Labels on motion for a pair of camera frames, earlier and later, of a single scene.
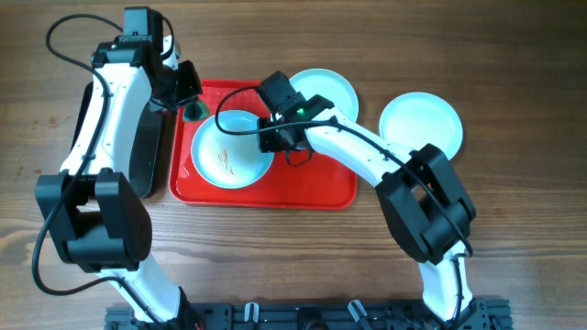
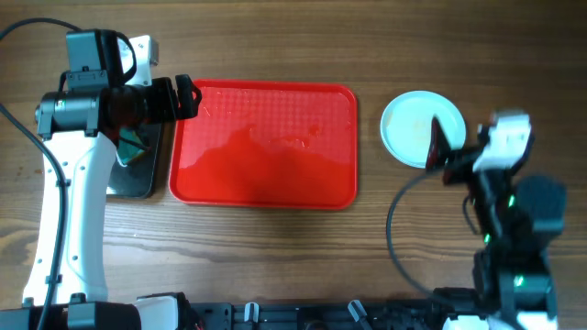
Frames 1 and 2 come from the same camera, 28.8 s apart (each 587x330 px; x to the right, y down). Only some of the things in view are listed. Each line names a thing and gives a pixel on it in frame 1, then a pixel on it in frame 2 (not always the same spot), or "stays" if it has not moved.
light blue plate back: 329,84 → 406,125
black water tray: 146,155 stays
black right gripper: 267,143 → 460,166
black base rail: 485,314 stays
